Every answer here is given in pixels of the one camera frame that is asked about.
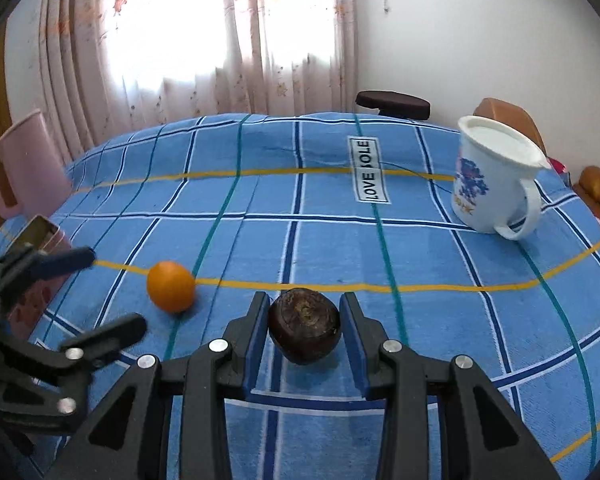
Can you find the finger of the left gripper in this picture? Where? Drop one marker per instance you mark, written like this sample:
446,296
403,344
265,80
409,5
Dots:
103,345
32,265

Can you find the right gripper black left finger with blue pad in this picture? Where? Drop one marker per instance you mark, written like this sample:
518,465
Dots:
127,435

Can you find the orange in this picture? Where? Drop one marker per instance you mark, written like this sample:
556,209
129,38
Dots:
171,287

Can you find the dark passion fruit back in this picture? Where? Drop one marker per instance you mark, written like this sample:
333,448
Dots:
304,324

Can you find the pink electric kettle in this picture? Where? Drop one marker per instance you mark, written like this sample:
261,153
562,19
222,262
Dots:
32,176

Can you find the blue plaid tablecloth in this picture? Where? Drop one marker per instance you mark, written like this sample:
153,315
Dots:
339,203

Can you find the floral sheer curtain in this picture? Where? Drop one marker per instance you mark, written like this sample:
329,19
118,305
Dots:
114,66

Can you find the white blue floral mug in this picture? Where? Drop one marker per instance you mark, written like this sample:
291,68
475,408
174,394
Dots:
494,187

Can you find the orange wooden chair back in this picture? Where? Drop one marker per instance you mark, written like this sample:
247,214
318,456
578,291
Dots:
512,115

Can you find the dark round stool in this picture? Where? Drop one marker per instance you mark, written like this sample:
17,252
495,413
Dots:
394,104

